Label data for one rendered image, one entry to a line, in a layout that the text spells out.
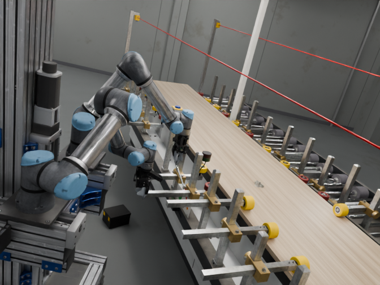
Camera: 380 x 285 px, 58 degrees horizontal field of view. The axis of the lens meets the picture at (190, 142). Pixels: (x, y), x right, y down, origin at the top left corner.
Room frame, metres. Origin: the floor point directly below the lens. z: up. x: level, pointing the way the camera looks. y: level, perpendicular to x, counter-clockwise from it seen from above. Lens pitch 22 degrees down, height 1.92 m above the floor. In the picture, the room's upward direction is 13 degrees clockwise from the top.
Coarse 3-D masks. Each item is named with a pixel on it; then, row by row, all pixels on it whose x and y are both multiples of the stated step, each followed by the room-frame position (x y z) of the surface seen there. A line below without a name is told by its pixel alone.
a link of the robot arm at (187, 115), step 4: (184, 112) 1.95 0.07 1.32; (188, 112) 1.95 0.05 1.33; (192, 112) 1.97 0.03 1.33; (184, 116) 1.95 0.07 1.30; (188, 116) 1.95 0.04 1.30; (192, 116) 1.96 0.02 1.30; (184, 120) 1.94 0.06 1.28; (188, 120) 1.95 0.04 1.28; (192, 120) 1.98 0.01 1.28; (184, 124) 1.95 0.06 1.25; (188, 124) 1.95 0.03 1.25; (184, 128) 1.95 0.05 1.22; (188, 128) 1.95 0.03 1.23
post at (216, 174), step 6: (216, 174) 1.66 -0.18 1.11; (210, 180) 1.68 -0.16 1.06; (216, 180) 1.66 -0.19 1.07; (210, 186) 1.66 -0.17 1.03; (216, 186) 1.66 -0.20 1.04; (210, 192) 1.65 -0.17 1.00; (204, 210) 1.66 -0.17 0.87; (204, 216) 1.65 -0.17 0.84; (204, 222) 1.66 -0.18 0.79; (198, 228) 1.67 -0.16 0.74; (204, 228) 1.66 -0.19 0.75
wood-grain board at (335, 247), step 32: (192, 96) 4.06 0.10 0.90; (192, 128) 2.90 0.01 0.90; (224, 128) 3.11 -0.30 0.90; (224, 160) 2.36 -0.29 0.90; (256, 160) 2.50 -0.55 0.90; (224, 192) 1.89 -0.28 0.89; (256, 192) 1.96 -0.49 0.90; (288, 192) 2.07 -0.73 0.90; (256, 224) 1.59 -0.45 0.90; (288, 224) 1.67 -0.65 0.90; (320, 224) 1.75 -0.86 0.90; (352, 224) 1.83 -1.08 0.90; (288, 256) 1.38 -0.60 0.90; (320, 256) 1.44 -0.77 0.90; (352, 256) 1.51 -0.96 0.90
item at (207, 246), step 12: (144, 132) 3.02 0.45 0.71; (156, 156) 2.58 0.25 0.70; (156, 168) 2.43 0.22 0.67; (168, 180) 2.22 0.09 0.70; (192, 216) 1.84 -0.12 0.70; (192, 228) 1.71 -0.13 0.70; (192, 240) 1.66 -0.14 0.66; (204, 240) 1.62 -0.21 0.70; (204, 252) 1.52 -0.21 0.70; (204, 264) 1.48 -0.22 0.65; (216, 264) 1.42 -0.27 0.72
